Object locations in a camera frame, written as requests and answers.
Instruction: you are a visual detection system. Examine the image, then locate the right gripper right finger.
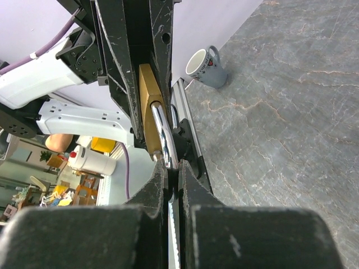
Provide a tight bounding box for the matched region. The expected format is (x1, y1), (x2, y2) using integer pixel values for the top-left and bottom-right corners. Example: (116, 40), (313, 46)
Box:
(179, 160), (344, 268)

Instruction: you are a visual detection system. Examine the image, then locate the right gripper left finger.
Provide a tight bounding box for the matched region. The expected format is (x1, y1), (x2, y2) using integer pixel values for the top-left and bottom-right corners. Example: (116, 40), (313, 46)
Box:
(1, 161), (168, 268)

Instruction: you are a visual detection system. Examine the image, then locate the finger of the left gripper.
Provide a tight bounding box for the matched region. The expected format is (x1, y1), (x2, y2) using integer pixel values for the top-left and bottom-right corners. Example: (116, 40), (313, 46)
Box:
(56, 0), (146, 141)
(149, 1), (174, 127)

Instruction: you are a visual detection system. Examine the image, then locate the large brass padlock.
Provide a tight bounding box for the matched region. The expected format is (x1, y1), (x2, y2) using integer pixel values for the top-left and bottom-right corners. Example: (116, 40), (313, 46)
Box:
(139, 64), (179, 170)

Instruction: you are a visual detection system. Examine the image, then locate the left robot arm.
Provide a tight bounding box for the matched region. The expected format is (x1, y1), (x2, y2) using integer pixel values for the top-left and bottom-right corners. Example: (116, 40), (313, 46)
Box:
(1, 1), (174, 150)

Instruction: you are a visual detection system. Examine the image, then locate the grey printed mug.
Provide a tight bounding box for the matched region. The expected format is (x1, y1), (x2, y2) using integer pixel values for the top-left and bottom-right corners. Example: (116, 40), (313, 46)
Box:
(185, 45), (228, 89)

